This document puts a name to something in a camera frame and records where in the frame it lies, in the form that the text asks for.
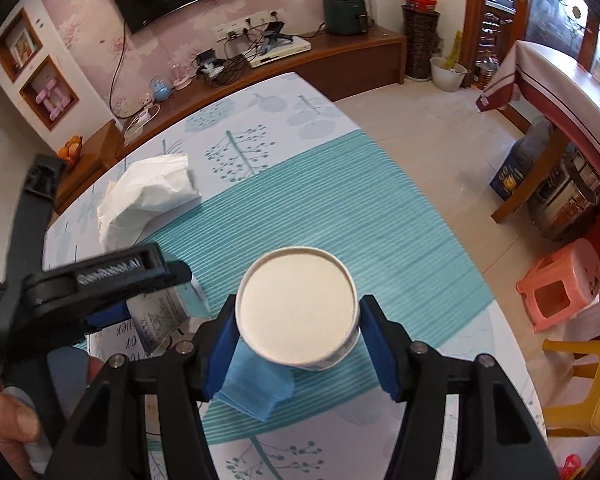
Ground white set-top box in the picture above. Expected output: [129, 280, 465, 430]
[247, 37, 312, 68]

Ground dining table with cloth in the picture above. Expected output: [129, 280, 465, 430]
[476, 40, 600, 226]

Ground wooden TV cabinet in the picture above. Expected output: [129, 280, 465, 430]
[50, 25, 408, 201]

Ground teal striped table mat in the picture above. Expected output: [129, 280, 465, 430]
[87, 129, 496, 453]

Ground fruit bowl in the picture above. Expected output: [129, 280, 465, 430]
[59, 135, 83, 162]

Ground silver pot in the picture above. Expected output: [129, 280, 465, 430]
[527, 147, 600, 241]

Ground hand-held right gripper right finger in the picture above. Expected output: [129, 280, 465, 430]
[359, 294, 561, 480]

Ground wall power outlets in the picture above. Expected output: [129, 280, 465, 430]
[215, 9, 285, 42]

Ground pink dumbbells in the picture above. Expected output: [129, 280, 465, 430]
[36, 80, 71, 118]

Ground tangled black cables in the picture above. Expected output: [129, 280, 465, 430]
[195, 35, 261, 86]

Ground blue snow globe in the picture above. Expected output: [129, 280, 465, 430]
[149, 76, 172, 103]

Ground blue cardboard box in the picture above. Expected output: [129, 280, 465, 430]
[489, 152, 531, 196]

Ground person's left hand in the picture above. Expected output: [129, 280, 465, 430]
[0, 390, 43, 480]

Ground white printed box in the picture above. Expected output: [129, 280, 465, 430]
[125, 280, 211, 356]

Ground white bucket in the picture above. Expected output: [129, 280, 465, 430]
[429, 56, 468, 93]

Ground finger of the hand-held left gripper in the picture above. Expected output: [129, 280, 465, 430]
[82, 302, 133, 335]
[125, 260, 193, 306]

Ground dark green air fryer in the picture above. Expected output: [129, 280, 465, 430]
[323, 0, 372, 37]

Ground wooden glass cabinet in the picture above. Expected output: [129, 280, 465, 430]
[467, 0, 600, 66]

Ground yellow plastic chair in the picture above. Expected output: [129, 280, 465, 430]
[542, 332, 600, 438]

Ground paper cup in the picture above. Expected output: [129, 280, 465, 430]
[235, 247, 362, 372]

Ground long black power cable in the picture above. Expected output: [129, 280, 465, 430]
[111, 20, 131, 121]

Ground table with light blue cloth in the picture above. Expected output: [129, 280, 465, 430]
[42, 71, 548, 480]

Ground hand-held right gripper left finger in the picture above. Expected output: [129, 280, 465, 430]
[45, 295, 242, 480]

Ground pink plastic stool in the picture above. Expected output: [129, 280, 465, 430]
[516, 238, 600, 333]

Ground blue folded cloth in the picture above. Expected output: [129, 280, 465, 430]
[215, 335, 297, 421]

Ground dark wicker basket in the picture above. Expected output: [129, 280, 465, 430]
[401, 4, 442, 83]

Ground phone stand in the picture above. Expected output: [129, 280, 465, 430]
[260, 21, 293, 53]

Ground picture frame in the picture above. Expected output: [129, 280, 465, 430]
[7, 27, 36, 63]

